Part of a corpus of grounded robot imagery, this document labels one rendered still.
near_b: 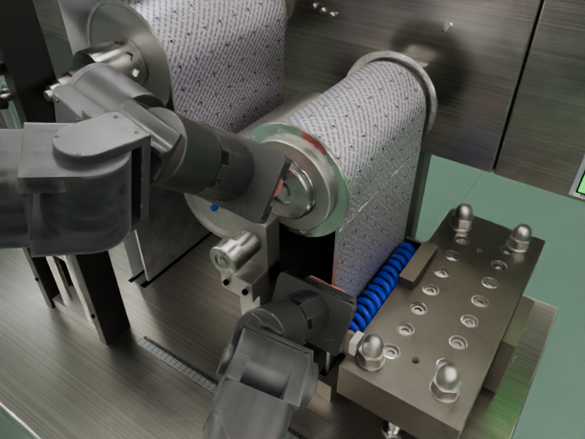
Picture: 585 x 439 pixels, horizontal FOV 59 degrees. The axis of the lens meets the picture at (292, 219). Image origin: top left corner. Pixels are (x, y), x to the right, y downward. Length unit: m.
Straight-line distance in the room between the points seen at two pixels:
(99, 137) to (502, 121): 0.61
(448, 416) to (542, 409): 1.38
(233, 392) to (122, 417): 0.41
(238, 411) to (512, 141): 0.57
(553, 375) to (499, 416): 1.30
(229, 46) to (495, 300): 0.51
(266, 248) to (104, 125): 0.32
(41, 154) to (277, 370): 0.26
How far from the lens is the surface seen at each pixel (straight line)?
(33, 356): 0.95
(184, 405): 0.82
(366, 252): 0.72
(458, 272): 0.84
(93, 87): 0.44
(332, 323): 0.61
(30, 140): 0.36
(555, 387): 2.11
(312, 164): 0.55
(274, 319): 0.52
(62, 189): 0.34
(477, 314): 0.78
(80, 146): 0.34
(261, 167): 0.46
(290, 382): 0.46
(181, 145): 0.38
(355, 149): 0.59
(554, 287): 2.46
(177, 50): 0.66
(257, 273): 0.64
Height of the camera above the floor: 1.59
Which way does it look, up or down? 39 degrees down
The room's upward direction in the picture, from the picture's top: straight up
